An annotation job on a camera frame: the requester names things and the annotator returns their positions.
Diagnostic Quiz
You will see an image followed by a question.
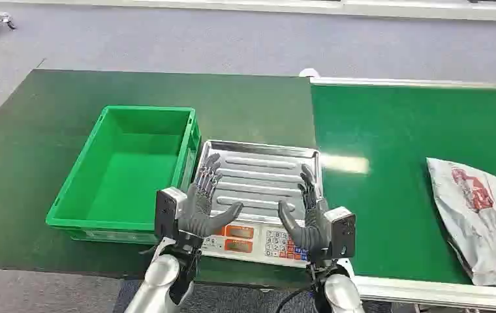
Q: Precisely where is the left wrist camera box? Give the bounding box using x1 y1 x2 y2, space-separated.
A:
154 186 189 241

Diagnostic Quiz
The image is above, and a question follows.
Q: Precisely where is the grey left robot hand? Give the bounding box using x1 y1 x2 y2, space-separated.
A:
178 153 244 239

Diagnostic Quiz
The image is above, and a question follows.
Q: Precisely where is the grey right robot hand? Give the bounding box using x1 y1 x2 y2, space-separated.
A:
277 163 332 256

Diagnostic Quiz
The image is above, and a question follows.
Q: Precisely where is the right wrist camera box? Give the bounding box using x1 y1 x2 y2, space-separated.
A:
323 207 358 260

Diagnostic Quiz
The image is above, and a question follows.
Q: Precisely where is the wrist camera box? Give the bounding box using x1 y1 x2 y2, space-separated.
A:
323 207 358 260
154 186 189 241

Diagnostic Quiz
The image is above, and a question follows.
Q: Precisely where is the green plastic crate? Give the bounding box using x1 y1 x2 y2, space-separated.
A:
45 105 202 245

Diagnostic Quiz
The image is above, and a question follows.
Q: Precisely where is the electronic scale with steel tray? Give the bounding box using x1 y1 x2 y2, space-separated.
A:
193 139 324 269

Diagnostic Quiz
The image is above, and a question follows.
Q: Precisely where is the green conveyor belt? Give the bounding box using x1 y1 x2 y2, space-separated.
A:
309 76 496 313

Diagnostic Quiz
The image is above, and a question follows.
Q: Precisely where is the grey plastic parcel bag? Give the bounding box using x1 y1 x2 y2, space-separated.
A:
426 157 496 288

